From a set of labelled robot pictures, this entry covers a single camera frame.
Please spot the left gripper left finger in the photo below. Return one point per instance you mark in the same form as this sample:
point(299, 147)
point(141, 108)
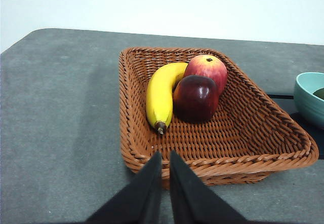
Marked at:
point(139, 198)

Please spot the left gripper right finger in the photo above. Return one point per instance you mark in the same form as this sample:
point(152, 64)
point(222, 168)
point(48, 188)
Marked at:
point(189, 198)

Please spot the teal ceramic bowl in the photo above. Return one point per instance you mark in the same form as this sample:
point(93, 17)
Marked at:
point(307, 105)

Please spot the green avocado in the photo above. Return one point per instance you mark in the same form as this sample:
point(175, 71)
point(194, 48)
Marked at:
point(319, 94)

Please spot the brown woven wicker basket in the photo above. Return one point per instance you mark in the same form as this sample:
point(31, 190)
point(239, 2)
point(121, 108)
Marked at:
point(240, 137)

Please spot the yellow banana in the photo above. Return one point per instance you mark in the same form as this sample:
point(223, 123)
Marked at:
point(159, 92)

